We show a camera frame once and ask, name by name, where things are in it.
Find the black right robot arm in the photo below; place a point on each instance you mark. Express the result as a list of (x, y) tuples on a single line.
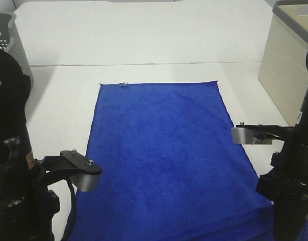
[(286, 185)]

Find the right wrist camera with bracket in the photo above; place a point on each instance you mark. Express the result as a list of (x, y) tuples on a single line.
[(260, 134)]

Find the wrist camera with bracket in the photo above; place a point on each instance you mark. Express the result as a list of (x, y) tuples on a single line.
[(260, 134), (82, 172)]

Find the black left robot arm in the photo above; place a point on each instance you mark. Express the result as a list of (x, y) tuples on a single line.
[(26, 206)]

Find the blue microfibre towel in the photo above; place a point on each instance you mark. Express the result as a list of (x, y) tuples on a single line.
[(170, 169)]

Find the grey perforated plastic basket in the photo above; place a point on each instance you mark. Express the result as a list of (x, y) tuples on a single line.
[(11, 43)]

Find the beige bin with grey rim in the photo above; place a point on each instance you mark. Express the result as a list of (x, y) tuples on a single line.
[(283, 71)]

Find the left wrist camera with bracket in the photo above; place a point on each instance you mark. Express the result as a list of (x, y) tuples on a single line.
[(82, 172)]

